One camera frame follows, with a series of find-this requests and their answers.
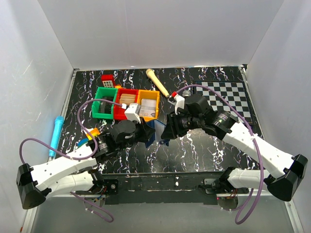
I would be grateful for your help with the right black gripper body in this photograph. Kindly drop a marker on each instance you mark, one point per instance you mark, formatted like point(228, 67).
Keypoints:
point(186, 122)

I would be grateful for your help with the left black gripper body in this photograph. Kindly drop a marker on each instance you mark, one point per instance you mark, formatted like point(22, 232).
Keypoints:
point(126, 144)

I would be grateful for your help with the blue leather card holder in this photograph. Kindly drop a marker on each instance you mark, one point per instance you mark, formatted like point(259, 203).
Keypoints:
point(159, 127)

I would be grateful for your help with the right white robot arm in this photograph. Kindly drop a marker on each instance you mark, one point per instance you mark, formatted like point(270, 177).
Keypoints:
point(280, 173)

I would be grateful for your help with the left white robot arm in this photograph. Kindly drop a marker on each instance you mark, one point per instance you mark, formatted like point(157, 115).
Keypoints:
point(77, 171)

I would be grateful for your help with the white cards stack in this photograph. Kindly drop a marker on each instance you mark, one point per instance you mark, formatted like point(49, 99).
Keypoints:
point(148, 108)

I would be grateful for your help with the black cards stack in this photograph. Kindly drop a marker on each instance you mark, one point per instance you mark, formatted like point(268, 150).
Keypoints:
point(104, 107)

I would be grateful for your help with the tan cards stack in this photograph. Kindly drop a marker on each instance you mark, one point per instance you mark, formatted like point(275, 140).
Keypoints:
point(126, 99)

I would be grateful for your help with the black glitter microphone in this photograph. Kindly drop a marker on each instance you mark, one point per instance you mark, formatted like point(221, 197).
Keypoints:
point(186, 93)

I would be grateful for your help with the red plastic bin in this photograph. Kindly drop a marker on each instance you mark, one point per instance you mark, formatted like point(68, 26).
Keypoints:
point(118, 111)

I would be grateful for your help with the yellow green toy house block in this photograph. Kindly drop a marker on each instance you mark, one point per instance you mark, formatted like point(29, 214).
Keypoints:
point(94, 133)

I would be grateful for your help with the orange plastic bin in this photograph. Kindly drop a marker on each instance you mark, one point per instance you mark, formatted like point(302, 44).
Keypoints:
point(149, 94)

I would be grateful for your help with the black white chessboard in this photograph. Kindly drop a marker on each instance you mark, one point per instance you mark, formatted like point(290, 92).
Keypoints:
point(235, 95)

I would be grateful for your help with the green plastic bin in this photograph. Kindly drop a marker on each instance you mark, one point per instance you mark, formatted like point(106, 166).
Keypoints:
point(103, 91)

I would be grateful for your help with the red toy window block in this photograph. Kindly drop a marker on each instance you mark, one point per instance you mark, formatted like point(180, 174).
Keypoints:
point(108, 80)

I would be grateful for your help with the cream toy microphone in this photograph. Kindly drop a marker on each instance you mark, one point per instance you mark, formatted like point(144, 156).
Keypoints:
point(151, 75)

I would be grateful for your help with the blue toy microphone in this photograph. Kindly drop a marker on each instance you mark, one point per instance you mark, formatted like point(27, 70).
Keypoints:
point(58, 125)

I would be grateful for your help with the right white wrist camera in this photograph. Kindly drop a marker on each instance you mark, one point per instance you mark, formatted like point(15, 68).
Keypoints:
point(177, 101)

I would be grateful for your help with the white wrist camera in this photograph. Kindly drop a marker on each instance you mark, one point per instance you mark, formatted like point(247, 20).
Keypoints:
point(177, 101)
point(132, 112)

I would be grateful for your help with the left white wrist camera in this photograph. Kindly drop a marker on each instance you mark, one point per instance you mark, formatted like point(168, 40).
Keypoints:
point(132, 112)

